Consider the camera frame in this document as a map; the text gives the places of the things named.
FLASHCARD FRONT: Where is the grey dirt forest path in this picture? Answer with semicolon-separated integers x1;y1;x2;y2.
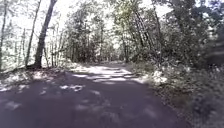
0;61;193;128

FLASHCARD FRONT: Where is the wood of trees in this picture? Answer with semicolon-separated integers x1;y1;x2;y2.
0;0;224;73

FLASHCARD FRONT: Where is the thick leaning tree trunk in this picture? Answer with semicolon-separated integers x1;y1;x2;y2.
33;0;58;70

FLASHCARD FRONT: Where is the leaf-littered verge with undergrowth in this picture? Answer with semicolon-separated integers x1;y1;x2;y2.
128;59;224;128

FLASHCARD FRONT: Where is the thin tree trunk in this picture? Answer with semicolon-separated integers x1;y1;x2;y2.
24;0;42;69

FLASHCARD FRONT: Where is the leaf-littered forest ground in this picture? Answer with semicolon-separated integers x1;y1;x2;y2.
0;61;73;93

